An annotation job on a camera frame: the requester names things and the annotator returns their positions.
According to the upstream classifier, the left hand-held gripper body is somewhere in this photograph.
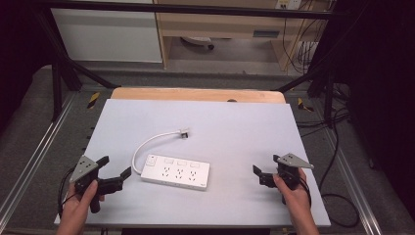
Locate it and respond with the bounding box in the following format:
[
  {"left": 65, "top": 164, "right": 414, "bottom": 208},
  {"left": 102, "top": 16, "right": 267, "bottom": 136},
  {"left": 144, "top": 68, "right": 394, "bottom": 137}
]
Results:
[{"left": 69, "top": 155, "right": 124, "bottom": 214}]

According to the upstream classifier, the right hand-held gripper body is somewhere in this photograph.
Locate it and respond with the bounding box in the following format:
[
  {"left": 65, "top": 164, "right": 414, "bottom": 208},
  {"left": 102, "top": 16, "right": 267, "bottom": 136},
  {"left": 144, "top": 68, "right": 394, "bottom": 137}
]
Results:
[{"left": 259, "top": 152, "right": 315, "bottom": 191}]

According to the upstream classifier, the person's right hand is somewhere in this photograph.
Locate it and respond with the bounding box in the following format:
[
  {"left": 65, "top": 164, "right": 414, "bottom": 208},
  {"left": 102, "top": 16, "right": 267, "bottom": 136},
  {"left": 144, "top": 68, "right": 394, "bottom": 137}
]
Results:
[{"left": 272, "top": 167, "right": 313, "bottom": 220}]

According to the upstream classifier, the person's left hand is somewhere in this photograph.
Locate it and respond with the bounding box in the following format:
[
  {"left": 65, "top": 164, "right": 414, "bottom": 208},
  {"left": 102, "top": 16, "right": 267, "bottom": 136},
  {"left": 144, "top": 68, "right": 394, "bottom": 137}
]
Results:
[{"left": 55, "top": 179, "right": 106, "bottom": 231}]

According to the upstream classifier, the white power strip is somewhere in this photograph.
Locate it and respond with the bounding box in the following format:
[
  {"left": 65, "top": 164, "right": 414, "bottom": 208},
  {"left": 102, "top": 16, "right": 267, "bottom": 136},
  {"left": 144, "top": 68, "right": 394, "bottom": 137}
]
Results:
[{"left": 140, "top": 154, "right": 211, "bottom": 192}]

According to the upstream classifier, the yellow black tape marker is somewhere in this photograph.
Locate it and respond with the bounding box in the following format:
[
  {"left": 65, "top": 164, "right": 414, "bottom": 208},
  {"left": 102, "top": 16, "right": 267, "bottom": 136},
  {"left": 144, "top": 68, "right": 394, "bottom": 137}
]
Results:
[
  {"left": 297, "top": 97, "right": 315, "bottom": 113},
  {"left": 86, "top": 91, "right": 101, "bottom": 110}
]

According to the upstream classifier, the black metal stand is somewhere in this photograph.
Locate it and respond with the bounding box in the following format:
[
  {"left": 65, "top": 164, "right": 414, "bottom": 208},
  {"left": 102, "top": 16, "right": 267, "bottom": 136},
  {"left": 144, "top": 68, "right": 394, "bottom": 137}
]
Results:
[
  {"left": 275, "top": 62, "right": 337, "bottom": 129},
  {"left": 33, "top": 8, "right": 122, "bottom": 122}
]

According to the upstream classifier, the wooden board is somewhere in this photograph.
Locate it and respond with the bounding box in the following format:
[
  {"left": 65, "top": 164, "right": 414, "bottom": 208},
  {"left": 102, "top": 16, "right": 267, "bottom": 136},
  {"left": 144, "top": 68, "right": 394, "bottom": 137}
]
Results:
[{"left": 110, "top": 86, "right": 287, "bottom": 105}]

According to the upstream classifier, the white cabinet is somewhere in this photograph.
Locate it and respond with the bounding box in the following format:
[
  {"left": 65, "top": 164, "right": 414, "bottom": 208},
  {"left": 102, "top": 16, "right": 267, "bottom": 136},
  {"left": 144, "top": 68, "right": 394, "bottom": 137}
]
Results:
[{"left": 50, "top": 0, "right": 163, "bottom": 64}]

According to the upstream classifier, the white chair base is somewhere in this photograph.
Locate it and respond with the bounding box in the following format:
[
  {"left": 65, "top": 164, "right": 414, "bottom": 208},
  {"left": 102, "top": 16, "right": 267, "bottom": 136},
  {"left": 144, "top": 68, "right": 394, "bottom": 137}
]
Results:
[{"left": 180, "top": 35, "right": 216, "bottom": 51}]

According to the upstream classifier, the wooden desk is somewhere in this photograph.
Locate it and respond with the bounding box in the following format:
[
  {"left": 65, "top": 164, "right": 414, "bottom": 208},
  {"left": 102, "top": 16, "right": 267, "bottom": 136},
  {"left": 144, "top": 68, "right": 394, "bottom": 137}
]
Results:
[{"left": 153, "top": 0, "right": 332, "bottom": 71}]

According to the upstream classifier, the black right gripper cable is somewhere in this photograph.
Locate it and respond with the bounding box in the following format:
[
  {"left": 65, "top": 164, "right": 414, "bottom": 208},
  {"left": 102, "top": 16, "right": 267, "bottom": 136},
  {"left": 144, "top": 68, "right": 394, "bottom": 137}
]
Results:
[{"left": 299, "top": 177, "right": 313, "bottom": 209}]

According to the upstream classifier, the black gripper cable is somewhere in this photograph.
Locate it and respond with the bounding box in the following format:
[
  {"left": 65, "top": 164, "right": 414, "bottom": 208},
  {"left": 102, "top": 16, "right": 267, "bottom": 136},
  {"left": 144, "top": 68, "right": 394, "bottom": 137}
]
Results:
[
  {"left": 299, "top": 177, "right": 313, "bottom": 209},
  {"left": 57, "top": 166, "right": 79, "bottom": 219}
]

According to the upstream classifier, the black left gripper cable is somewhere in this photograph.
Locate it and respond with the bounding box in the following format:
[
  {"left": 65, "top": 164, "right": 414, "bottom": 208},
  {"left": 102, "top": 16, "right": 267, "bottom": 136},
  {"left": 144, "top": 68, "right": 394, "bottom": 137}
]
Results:
[{"left": 57, "top": 166, "right": 79, "bottom": 219}]

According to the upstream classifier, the white power strip cable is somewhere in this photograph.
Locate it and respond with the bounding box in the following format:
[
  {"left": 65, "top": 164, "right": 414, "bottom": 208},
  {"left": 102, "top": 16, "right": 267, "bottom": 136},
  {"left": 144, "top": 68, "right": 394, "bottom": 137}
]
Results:
[{"left": 131, "top": 129, "right": 182, "bottom": 176}]

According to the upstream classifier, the aluminium rail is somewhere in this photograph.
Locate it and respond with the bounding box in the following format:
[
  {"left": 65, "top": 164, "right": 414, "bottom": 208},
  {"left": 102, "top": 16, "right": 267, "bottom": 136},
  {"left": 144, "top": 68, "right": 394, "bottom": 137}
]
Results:
[
  {"left": 317, "top": 123, "right": 384, "bottom": 235},
  {"left": 0, "top": 91, "right": 79, "bottom": 223}
]

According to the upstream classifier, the black floor cable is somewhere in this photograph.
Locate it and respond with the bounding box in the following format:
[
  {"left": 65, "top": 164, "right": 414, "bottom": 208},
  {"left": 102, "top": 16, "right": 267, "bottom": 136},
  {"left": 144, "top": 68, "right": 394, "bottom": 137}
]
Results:
[{"left": 295, "top": 107, "right": 361, "bottom": 229}]

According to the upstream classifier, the bundle of hanging black cables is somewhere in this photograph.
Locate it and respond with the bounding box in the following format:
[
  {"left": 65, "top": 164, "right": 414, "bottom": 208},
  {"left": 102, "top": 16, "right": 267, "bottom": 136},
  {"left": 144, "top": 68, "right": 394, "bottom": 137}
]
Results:
[{"left": 282, "top": 0, "right": 337, "bottom": 75}]

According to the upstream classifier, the white wall socket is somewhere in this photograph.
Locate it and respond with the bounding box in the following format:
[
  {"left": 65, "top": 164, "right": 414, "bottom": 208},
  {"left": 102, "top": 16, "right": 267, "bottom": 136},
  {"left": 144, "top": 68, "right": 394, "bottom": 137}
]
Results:
[{"left": 274, "top": 0, "right": 303, "bottom": 11}]

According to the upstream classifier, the black metal frame bar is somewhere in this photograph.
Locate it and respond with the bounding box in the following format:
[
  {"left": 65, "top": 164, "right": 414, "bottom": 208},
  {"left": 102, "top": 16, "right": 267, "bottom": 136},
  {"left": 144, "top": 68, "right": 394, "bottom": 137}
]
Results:
[{"left": 32, "top": 0, "right": 335, "bottom": 21}]

